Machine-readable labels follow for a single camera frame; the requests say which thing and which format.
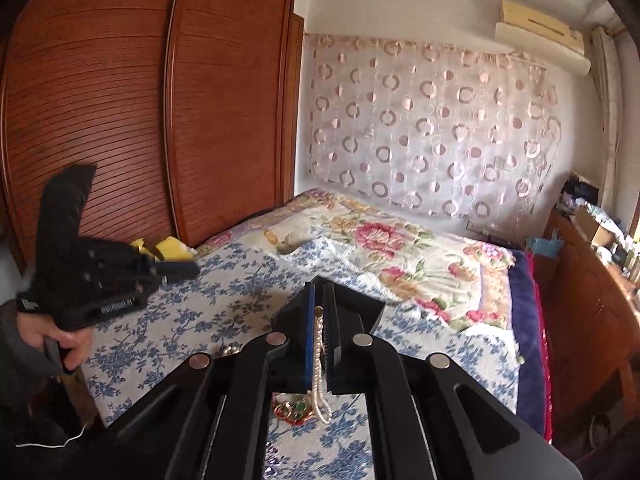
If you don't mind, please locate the cream wall air conditioner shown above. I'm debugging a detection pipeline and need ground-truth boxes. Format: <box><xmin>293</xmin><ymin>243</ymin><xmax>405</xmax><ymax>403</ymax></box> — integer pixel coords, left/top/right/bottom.
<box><xmin>494</xmin><ymin>0</ymin><xmax>592</xmax><ymax>79</ymax></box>

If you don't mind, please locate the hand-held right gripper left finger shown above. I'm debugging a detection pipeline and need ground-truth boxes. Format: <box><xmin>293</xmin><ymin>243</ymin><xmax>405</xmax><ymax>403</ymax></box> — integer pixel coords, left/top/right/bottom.
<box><xmin>90</xmin><ymin>276</ymin><xmax>325</xmax><ymax>480</ymax></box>

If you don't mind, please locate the pile of folded clothes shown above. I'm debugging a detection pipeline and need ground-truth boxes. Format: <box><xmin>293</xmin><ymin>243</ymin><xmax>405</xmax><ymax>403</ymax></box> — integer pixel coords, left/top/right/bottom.
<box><xmin>560</xmin><ymin>172</ymin><xmax>602</xmax><ymax>217</ymax></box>

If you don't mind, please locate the yellow plush toy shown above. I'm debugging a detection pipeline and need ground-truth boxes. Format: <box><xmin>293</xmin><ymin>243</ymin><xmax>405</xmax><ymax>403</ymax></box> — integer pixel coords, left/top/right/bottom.
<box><xmin>129</xmin><ymin>236</ymin><xmax>189</xmax><ymax>262</ymax></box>

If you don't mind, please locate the thin white cable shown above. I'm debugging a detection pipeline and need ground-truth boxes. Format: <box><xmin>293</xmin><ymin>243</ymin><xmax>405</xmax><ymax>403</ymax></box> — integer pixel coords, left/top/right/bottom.
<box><xmin>15</xmin><ymin>422</ymin><xmax>94</xmax><ymax>449</ymax></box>

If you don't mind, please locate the cardboard box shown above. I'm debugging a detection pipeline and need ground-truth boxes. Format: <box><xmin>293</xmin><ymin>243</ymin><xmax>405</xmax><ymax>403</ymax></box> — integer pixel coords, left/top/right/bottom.
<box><xmin>574</xmin><ymin>205</ymin><xmax>609</xmax><ymax>247</ymax></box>

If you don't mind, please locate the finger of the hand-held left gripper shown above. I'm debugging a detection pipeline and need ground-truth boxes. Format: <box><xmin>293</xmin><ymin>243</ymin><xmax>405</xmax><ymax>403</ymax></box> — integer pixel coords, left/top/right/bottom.
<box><xmin>149</xmin><ymin>259</ymin><xmax>201</xmax><ymax>282</ymax></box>

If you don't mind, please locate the red-brown wooden wardrobe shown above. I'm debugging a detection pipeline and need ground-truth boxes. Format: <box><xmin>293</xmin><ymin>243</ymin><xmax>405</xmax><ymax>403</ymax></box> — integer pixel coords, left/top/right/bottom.
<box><xmin>0</xmin><ymin>0</ymin><xmax>306</xmax><ymax>277</ymax></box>

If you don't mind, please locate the long wooden cabinet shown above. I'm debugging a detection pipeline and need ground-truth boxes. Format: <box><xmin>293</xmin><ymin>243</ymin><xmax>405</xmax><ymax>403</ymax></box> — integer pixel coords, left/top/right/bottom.
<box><xmin>542</xmin><ymin>207</ymin><xmax>640</xmax><ymax>413</ymax></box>

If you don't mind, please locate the white pearl necklace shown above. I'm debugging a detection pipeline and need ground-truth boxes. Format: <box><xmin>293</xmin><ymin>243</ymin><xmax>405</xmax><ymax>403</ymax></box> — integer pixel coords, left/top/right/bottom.
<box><xmin>309</xmin><ymin>306</ymin><xmax>334</xmax><ymax>426</ymax></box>

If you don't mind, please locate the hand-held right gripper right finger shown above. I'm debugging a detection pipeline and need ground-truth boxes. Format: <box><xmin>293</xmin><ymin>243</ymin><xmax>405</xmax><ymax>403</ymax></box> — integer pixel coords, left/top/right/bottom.
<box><xmin>321</xmin><ymin>282</ymin><xmax>586</xmax><ymax>480</ymax></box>

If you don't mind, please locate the blue floral bed sheet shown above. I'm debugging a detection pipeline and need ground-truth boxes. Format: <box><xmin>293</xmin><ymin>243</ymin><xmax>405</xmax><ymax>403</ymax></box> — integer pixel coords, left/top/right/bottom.
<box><xmin>80</xmin><ymin>237</ymin><xmax>524</xmax><ymax>480</ymax></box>

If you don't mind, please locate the patterned window curtain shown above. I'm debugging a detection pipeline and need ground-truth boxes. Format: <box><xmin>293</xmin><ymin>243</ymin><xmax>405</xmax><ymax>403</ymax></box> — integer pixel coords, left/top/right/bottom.
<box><xmin>590</xmin><ymin>25</ymin><xmax>627</xmax><ymax>202</ymax></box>

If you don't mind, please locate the teal plastic bag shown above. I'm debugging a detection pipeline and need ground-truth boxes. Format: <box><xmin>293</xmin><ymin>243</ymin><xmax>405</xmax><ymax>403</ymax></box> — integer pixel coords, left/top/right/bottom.
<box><xmin>525</xmin><ymin>232</ymin><xmax>564</xmax><ymax>262</ymax></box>

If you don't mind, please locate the pink floral quilt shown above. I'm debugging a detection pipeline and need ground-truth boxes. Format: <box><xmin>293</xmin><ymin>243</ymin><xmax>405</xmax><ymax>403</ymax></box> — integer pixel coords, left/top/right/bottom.
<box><xmin>197</xmin><ymin>188</ymin><xmax>518</xmax><ymax>334</ymax></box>

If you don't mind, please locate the dark purple blanket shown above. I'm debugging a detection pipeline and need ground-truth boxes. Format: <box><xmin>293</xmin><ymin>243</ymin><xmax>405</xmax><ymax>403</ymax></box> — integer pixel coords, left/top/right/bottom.
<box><xmin>506</xmin><ymin>249</ymin><xmax>554</xmax><ymax>444</ymax></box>

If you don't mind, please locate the circle-patterned sheer wall cloth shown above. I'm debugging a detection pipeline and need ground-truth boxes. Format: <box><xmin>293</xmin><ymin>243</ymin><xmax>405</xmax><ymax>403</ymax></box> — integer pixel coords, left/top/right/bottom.
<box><xmin>305</xmin><ymin>32</ymin><xmax>563</xmax><ymax>219</ymax></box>

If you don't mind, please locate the person's left hand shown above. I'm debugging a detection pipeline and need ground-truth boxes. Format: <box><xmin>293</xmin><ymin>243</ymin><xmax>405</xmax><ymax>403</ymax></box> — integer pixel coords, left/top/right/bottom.
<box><xmin>17</xmin><ymin>310</ymin><xmax>94</xmax><ymax>371</ymax></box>

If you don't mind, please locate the green and gold bracelet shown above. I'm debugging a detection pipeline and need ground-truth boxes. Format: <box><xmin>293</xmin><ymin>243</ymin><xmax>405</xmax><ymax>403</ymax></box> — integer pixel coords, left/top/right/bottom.
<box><xmin>271</xmin><ymin>392</ymin><xmax>317</xmax><ymax>424</ymax></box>

